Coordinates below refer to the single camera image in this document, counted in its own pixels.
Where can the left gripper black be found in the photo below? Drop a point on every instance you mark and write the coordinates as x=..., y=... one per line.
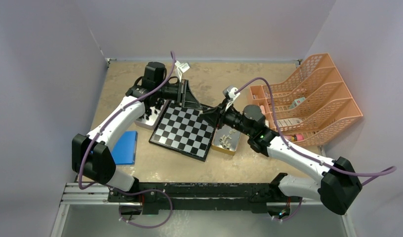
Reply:
x=183, y=93

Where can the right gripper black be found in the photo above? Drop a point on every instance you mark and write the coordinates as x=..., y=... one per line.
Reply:
x=215, y=116

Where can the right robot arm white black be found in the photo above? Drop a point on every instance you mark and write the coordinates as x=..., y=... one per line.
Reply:
x=331, y=181

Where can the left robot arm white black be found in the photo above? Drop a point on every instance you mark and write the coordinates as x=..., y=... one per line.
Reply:
x=92, y=153

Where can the gold metal tin tray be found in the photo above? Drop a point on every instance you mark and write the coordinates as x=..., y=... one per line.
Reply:
x=226, y=140

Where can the black white chessboard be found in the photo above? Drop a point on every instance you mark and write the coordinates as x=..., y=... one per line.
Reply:
x=183, y=131

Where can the silver pink tin tray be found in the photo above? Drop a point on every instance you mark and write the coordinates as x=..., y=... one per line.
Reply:
x=152, y=115

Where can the blue notebook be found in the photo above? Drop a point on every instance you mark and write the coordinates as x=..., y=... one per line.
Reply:
x=124, y=151

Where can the small box in organizer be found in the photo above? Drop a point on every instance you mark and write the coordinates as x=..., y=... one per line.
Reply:
x=296, y=102

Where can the orange plastic file organizer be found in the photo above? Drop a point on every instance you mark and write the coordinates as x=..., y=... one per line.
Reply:
x=328, y=109

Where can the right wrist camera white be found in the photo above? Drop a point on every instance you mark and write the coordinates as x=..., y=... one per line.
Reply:
x=231, y=94

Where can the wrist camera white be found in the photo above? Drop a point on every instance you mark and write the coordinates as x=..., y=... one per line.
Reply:
x=231, y=94
x=181, y=68

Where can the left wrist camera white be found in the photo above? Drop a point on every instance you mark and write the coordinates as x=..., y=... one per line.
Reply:
x=181, y=68

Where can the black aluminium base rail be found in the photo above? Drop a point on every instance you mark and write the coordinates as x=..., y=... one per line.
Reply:
x=257, y=198

